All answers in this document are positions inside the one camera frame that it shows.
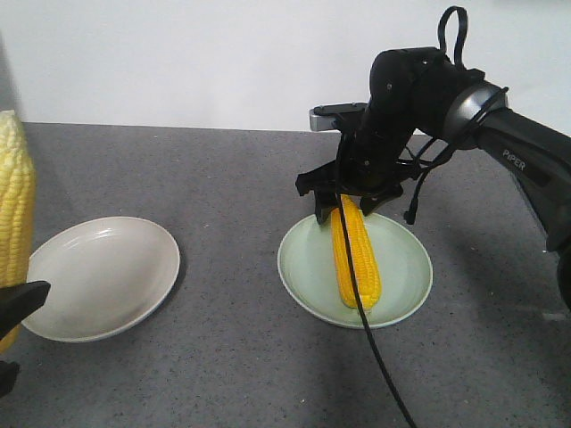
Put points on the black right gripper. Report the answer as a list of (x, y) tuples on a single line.
[(367, 164)]

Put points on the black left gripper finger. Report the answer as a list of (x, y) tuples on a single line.
[(20, 301), (9, 372)]

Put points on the bright yellow corn cob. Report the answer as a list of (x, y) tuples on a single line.
[(351, 241)]

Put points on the orange-yellow corn cob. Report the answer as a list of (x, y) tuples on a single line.
[(18, 195)]

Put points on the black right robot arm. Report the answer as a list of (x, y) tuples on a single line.
[(423, 107)]

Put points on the light green round plate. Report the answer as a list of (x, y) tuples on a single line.
[(386, 280)]

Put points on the white round plate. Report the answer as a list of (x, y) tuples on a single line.
[(106, 276)]

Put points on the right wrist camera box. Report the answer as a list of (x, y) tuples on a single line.
[(344, 117)]

